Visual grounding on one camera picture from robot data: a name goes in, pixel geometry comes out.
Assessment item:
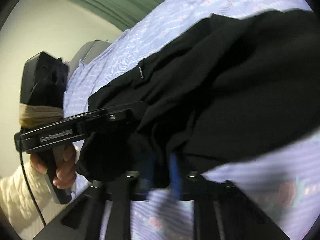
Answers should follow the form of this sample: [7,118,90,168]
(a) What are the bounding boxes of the black pants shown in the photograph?
[78,10,319,181]

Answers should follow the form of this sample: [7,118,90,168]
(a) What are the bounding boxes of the white knit sleeve forearm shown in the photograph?
[1,162,52,233]

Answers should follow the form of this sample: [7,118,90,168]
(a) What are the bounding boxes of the person's left hand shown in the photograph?
[29,144,76,189]

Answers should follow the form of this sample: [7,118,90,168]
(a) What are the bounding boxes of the grey padded headboard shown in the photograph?
[68,40,111,80]

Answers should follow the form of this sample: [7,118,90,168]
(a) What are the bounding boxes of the lilac floral bed sheet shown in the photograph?
[64,0,319,239]

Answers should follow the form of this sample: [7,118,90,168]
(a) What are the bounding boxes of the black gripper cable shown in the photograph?
[19,151,47,227]

